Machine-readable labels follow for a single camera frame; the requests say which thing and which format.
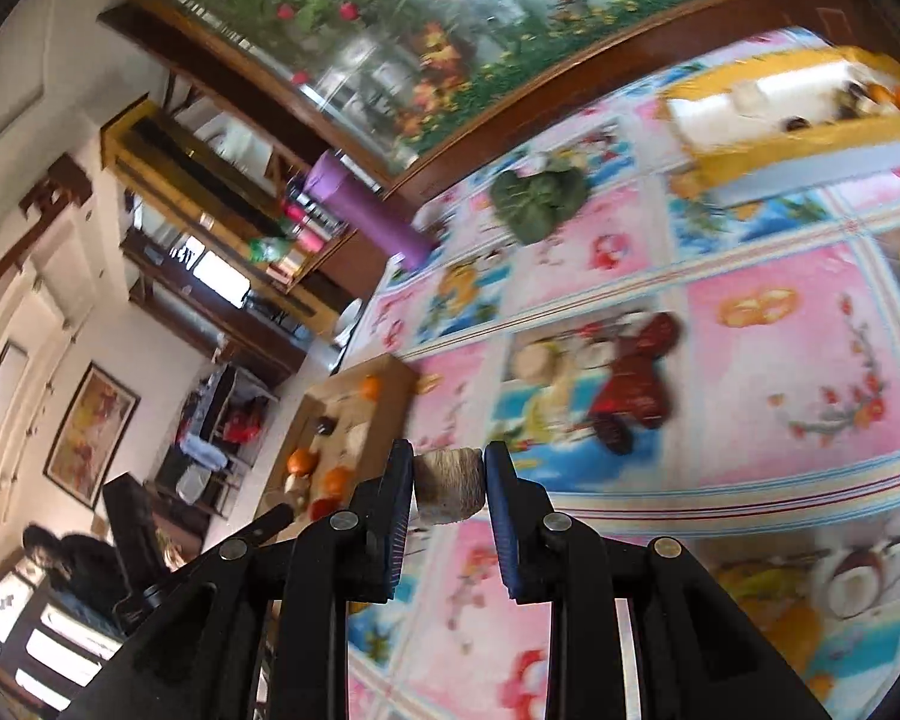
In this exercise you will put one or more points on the printed tablecloth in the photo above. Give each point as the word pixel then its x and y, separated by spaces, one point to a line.
pixel 757 465

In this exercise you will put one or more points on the white foam block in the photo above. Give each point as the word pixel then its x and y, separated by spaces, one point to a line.
pixel 748 97

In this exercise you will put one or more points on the framed wall painting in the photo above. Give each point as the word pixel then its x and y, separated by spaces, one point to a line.
pixel 94 435

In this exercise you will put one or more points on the black chair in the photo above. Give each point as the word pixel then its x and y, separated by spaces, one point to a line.
pixel 135 525

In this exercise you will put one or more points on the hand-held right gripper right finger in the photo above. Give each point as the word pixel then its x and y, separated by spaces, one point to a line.
pixel 501 525

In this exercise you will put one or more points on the green packet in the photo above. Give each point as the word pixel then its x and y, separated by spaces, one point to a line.
pixel 270 250

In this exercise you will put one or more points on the pink bottle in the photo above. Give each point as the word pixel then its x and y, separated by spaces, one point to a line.
pixel 307 229

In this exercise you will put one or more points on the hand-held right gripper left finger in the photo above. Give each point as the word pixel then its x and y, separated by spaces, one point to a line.
pixel 399 525

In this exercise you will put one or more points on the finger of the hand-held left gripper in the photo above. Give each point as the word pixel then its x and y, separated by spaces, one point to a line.
pixel 266 523

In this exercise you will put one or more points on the purple bottle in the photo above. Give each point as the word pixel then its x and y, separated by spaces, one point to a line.
pixel 367 206

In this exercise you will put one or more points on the dark fruit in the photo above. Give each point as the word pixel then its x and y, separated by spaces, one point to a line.
pixel 796 124

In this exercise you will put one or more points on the yellow lined white box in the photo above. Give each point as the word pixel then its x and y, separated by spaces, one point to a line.
pixel 795 157

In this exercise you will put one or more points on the brown cardboard box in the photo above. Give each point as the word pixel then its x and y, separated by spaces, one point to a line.
pixel 375 420

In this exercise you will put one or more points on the floral glass screen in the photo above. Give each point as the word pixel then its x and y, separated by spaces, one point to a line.
pixel 457 30

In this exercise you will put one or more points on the green leafy vegetable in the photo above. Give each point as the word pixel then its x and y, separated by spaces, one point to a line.
pixel 540 202

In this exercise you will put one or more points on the dried red date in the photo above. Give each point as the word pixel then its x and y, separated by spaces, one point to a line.
pixel 634 394
pixel 656 337
pixel 613 436
pixel 324 426

